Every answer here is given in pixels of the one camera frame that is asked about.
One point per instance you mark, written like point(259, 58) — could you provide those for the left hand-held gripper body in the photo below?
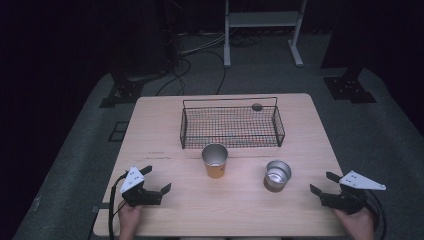
point(136, 197)

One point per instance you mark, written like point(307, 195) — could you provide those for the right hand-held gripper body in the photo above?
point(346, 200)

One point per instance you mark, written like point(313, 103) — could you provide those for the orange cup with metal inside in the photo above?
point(216, 170)

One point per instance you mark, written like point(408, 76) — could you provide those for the person's left hand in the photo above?
point(128, 218)

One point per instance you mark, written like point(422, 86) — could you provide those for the person's right hand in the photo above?
point(358, 225)

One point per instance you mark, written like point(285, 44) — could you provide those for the grey tape strip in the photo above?
point(96, 209)

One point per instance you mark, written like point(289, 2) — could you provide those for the black stand base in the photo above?
point(125, 90)
point(348, 88)

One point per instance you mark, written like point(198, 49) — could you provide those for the small dark round object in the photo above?
point(257, 107)

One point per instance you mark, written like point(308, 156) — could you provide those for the dark equipment rack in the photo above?
point(146, 40)

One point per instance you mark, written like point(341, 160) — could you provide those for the white metal stand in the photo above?
point(263, 19)

